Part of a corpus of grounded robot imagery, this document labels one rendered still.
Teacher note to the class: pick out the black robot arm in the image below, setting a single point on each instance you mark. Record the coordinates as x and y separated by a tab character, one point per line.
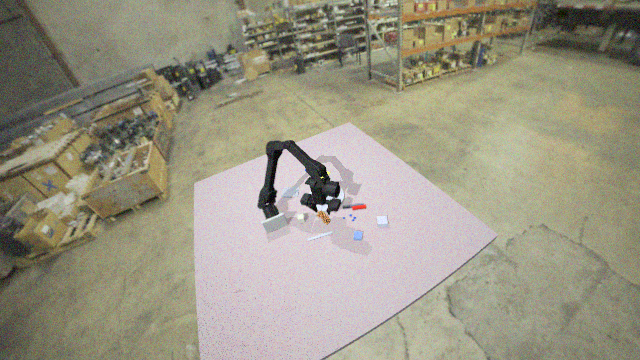
315	169

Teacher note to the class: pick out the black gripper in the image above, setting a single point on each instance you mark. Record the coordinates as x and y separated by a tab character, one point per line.
333	204

